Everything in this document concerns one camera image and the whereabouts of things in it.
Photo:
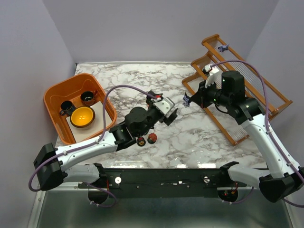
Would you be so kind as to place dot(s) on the white paper sheet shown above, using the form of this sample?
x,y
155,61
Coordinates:
x,y
96,127

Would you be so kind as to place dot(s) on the brown mug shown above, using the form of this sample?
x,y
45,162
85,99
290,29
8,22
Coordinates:
x,y
88,98

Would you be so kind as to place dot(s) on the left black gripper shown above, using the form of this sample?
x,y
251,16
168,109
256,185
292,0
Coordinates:
x,y
167,115

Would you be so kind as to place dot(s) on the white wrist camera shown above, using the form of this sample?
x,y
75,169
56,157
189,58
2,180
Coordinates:
x,y
164,105
212,73

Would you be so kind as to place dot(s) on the red hair figurine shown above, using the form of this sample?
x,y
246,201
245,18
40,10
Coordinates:
x,y
152,138

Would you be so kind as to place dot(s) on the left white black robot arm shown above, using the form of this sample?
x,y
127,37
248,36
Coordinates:
x,y
53,166

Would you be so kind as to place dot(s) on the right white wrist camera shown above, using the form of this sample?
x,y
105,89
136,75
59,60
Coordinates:
x,y
212,73

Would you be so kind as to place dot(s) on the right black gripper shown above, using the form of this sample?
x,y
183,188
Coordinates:
x,y
199,94

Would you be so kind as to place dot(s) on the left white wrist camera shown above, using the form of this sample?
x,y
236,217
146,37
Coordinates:
x,y
164,105

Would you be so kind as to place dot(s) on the purple small figurine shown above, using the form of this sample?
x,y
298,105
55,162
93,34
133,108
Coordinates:
x,y
223,48

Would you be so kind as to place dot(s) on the black round base figurine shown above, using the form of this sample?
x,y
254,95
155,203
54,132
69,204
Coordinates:
x,y
141,141

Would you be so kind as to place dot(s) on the orange plastic bin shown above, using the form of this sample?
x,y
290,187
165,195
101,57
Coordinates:
x,y
71,89

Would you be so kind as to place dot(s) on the yellow bowl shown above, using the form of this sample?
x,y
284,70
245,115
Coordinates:
x,y
82,117

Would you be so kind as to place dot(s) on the black mug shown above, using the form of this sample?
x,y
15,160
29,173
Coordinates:
x,y
67,108

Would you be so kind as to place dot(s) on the black purple bow figurine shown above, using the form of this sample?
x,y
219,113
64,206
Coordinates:
x,y
186,100

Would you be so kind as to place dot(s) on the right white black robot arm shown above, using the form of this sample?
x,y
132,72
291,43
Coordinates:
x,y
284,175

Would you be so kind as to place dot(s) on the black metal base frame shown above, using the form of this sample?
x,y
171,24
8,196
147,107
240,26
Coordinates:
x,y
166,183

